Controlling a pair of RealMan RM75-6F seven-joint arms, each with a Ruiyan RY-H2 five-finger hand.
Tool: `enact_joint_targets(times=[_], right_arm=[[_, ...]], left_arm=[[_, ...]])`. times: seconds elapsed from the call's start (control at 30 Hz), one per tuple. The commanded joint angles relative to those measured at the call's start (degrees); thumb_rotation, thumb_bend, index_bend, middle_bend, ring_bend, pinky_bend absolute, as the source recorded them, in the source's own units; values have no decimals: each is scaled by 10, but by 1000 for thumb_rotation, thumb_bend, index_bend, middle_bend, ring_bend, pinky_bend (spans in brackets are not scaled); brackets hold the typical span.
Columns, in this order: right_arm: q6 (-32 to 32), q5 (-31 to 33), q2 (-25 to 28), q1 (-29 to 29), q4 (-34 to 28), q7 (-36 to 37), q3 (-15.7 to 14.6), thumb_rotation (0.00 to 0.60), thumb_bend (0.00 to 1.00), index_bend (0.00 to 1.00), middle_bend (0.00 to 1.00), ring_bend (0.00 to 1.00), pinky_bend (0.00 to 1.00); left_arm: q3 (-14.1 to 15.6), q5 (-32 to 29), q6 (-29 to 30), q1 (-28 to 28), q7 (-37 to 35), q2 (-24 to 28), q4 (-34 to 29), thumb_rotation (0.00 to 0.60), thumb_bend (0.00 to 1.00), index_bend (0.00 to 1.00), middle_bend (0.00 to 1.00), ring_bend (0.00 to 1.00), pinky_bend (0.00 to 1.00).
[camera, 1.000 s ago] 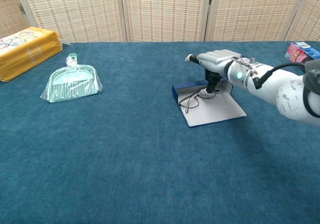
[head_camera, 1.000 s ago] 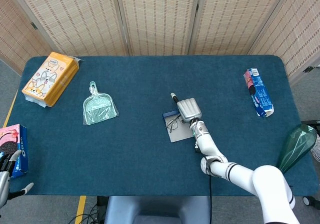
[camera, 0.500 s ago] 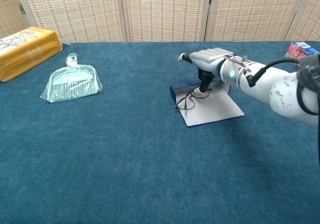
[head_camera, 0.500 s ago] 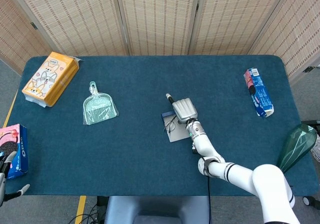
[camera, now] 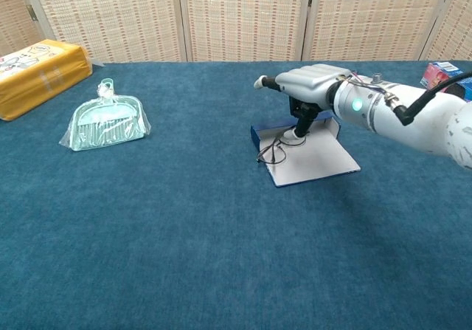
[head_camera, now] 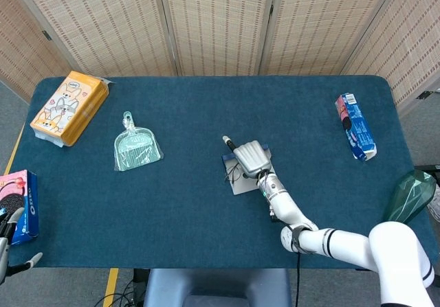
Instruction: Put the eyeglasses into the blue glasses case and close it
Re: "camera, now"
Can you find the teal dustpan brush set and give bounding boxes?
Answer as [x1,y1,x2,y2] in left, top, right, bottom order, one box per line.
[58,78,152,152]

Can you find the black eyeglasses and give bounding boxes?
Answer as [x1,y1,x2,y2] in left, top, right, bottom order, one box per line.
[256,128,307,167]

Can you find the blue Oreo cookie box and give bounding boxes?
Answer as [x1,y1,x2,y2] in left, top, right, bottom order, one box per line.
[420,61,472,102]

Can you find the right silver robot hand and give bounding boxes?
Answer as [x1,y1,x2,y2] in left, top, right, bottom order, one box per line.
[253,63,353,139]

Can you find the woven folding screen panel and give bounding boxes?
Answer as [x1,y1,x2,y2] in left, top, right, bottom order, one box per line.
[178,0,313,63]
[420,0,472,62]
[16,0,191,64]
[0,0,51,56]
[302,0,454,63]

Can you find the yellow corgi tissue pack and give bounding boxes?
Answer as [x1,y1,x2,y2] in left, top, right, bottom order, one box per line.
[0,38,93,122]

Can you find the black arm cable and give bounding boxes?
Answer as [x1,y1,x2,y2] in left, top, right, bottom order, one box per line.
[383,70,472,126]

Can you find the blue felt table cover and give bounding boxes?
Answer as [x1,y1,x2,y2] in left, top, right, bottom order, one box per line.
[0,61,472,330]

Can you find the blue glasses case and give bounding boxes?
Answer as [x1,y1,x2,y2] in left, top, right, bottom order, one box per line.
[250,110,361,188]

